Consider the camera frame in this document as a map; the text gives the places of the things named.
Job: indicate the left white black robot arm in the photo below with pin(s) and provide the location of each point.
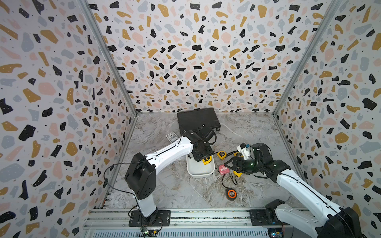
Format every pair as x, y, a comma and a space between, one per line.
142, 172

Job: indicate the pink tape measure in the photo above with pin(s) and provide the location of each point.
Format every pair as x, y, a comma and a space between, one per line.
223, 169

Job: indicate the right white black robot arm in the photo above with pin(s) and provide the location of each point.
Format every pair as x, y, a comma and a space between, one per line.
327, 219

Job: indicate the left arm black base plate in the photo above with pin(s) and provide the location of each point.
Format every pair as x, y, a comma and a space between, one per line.
159, 218

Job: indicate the white plastic storage tray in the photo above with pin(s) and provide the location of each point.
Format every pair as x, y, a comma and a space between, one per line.
198, 169

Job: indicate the orange black tape measure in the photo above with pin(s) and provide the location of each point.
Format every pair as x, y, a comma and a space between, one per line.
231, 193

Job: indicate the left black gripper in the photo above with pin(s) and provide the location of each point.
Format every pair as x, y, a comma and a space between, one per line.
211, 152

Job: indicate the aluminium front rail frame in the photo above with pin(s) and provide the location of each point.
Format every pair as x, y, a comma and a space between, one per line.
185, 223

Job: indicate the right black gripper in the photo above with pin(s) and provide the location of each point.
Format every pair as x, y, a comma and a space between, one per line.
235, 159

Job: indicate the black hard carrying case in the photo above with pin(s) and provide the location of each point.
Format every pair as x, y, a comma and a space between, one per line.
197, 119

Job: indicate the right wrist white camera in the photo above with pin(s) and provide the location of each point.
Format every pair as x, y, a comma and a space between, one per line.
244, 150

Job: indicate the yellow tape measure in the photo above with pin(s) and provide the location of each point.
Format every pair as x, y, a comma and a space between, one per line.
234, 154
221, 155
233, 176
207, 160

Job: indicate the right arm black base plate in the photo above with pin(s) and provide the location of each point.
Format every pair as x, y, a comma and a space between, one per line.
259, 217

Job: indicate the small playing card pack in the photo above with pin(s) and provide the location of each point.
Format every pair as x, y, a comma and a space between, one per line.
172, 137

